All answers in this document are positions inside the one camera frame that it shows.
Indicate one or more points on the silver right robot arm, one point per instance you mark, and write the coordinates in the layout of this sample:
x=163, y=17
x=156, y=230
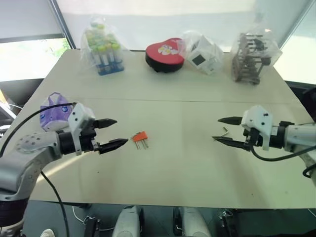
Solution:
x=296, y=138

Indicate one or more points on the brown wooden rack in bag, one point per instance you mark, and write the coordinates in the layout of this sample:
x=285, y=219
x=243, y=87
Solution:
x=251, y=58

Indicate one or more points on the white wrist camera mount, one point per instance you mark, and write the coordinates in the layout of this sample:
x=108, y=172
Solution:
x=79, y=116
x=259, y=118

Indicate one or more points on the white shoe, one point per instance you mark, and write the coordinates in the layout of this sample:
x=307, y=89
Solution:
x=47, y=233

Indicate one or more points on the white cube in plastic bag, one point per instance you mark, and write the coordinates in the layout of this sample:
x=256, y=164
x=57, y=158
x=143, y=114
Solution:
x=201, y=58

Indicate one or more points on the small bent metal hex key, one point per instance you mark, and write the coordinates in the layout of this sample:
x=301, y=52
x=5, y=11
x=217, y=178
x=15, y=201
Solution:
x=226, y=131

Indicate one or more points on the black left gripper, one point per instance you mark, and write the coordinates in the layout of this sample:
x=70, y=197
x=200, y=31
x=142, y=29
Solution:
x=88, y=139

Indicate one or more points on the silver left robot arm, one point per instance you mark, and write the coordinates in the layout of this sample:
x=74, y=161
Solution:
x=29, y=158

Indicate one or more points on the red heart-shaped tin box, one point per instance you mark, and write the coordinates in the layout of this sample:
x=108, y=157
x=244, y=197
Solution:
x=164, y=58

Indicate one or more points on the bagged green-capped tubes in rack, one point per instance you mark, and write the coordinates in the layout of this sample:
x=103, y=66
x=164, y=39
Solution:
x=103, y=47

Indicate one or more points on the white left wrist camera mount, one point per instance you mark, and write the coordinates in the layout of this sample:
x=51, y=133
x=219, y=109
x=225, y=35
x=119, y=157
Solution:
x=79, y=116

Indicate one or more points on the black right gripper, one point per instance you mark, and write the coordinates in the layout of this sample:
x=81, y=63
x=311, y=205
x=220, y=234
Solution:
x=254, y=139

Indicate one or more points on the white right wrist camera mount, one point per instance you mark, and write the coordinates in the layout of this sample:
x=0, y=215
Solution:
x=259, y=118

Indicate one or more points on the silver rounded robot leg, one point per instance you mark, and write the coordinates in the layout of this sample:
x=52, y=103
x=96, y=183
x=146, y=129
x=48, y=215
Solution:
x=195, y=222
x=127, y=222

